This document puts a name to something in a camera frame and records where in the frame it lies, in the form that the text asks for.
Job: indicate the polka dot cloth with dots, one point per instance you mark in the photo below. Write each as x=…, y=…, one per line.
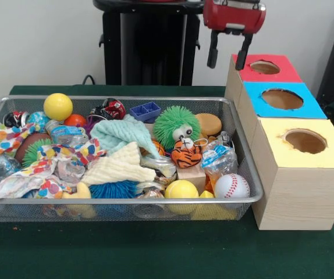
x=47, y=168

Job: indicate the wooden box with three holes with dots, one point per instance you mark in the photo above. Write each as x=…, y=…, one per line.
x=301, y=197

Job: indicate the orange striped tiger plush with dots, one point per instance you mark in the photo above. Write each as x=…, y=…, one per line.
x=184, y=155

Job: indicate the blue spiky ball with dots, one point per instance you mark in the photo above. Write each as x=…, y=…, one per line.
x=111, y=190

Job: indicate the shallow silver mesh bin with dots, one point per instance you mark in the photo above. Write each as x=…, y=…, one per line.
x=111, y=209

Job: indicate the smooth yellow ball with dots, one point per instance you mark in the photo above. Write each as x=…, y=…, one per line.
x=58, y=106

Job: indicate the tan round disc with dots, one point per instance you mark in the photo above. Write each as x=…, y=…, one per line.
x=209, y=123

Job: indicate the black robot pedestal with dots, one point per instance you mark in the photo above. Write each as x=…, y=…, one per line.
x=155, y=43

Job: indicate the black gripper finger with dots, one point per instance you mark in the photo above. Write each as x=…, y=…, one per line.
x=244, y=55
x=212, y=55

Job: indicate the yellow tennis ball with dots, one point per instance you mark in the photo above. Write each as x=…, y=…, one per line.
x=181, y=190

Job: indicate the cream cloth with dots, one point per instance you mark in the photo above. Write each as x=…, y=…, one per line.
x=117, y=171

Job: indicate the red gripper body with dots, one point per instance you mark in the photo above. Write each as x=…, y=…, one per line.
x=231, y=16

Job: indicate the green spiky toy with eyes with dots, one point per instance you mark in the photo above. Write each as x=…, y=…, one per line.
x=170, y=125

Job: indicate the mint green cloth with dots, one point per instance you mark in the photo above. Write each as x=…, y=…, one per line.
x=117, y=133

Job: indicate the white baseball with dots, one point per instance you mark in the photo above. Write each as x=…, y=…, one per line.
x=231, y=186

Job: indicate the blue plastic compartment tray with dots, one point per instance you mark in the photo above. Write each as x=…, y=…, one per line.
x=143, y=112

